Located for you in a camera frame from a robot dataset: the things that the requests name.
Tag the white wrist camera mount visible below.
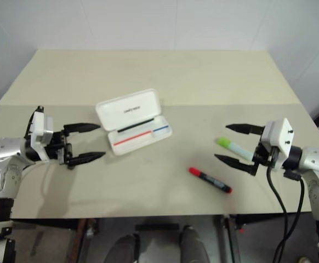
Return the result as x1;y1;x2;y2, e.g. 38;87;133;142
25;109;55;162
259;117;295;168

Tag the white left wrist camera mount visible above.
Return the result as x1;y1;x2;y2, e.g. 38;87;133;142
25;109;55;162

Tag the metal table leg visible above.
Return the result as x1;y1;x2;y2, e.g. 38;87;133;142
219;214;244;263
76;218;100;263

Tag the dark rounded shape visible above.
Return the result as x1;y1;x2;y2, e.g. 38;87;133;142
111;233;140;263
179;225;208;263

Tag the black bar under table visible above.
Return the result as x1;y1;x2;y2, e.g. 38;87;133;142
135;224;179;232

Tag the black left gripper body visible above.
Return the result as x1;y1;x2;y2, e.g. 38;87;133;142
44;129;73;166

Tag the glue stick with green cap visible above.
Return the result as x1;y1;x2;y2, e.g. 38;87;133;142
215;136;252;161

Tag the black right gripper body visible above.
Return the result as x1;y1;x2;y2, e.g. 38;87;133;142
252;144;280;167

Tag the white open pencil case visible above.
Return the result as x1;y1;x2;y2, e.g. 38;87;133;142
95;88;173;157

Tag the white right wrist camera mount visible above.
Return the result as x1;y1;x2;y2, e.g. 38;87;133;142
259;117;295;168

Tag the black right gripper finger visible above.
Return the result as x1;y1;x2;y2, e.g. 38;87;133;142
214;153;259;177
225;123;266;136

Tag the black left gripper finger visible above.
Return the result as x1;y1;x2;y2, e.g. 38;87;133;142
67;152;106;168
63;123;102;135

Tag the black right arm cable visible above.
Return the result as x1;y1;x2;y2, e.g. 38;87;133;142
266;163;306;263

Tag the black marker with red cap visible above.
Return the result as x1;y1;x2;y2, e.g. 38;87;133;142
188;166;233;194

